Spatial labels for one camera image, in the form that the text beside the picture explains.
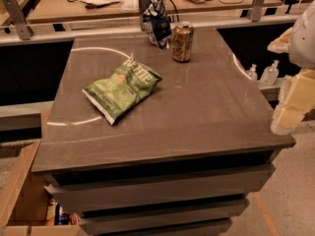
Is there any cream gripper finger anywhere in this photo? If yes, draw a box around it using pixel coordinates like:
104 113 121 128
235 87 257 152
267 28 292 53
271 69 315 135

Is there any orange soda can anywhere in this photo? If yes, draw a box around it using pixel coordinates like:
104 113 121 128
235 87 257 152
172 22 194 62

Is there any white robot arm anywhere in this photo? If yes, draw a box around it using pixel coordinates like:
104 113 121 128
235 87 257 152
267 1 315 135

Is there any clear sanitizer bottle right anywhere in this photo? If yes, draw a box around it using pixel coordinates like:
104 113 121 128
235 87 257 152
260 60 279 86

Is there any clear sanitizer bottle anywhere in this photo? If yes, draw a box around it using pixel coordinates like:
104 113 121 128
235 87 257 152
260 60 279 86
246 64 258 82

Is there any clear sanitizer bottle left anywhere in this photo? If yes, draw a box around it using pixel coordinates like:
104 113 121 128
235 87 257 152
246 64 258 82

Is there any blue white chip bag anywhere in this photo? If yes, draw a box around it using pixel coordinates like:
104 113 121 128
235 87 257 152
143 0 171 49

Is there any green chip bag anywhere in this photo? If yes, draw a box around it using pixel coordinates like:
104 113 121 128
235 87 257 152
82 59 162 125

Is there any cardboard box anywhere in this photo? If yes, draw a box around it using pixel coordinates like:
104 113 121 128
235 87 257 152
0 139 87 236

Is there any metal railing frame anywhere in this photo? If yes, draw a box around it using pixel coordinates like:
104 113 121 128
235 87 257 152
1 0 309 41

